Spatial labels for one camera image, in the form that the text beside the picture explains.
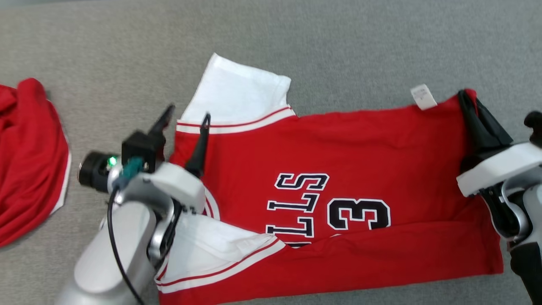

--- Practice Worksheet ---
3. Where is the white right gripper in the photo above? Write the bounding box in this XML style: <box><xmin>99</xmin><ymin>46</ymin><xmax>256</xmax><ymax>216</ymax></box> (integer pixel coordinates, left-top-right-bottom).
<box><xmin>456</xmin><ymin>89</ymin><xmax>542</xmax><ymax>198</ymax></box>

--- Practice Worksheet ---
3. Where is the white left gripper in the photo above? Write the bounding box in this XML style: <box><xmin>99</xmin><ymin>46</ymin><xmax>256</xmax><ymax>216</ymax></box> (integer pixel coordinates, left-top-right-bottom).
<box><xmin>143</xmin><ymin>103</ymin><xmax>212</xmax><ymax>215</ymax></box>

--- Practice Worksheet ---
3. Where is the red white basketball jersey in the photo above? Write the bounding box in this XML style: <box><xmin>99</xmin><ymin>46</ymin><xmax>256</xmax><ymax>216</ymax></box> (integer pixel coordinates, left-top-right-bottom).
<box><xmin>154</xmin><ymin>53</ymin><xmax>505</xmax><ymax>305</ymax></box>

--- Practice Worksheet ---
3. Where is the red shorts white trim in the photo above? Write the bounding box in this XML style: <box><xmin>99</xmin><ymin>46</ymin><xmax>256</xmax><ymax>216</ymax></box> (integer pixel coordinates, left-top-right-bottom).
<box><xmin>0</xmin><ymin>78</ymin><xmax>72</xmax><ymax>249</ymax></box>

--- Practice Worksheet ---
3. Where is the teal left camera connector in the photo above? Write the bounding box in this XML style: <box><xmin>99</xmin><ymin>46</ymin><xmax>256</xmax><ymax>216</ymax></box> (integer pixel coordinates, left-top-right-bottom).
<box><xmin>112</xmin><ymin>156</ymin><xmax>145</xmax><ymax>191</ymax></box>

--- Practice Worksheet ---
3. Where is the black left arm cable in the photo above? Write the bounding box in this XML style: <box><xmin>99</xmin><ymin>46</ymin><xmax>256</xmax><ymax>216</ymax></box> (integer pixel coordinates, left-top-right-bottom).
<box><xmin>106</xmin><ymin>188</ymin><xmax>145</xmax><ymax>305</ymax></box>

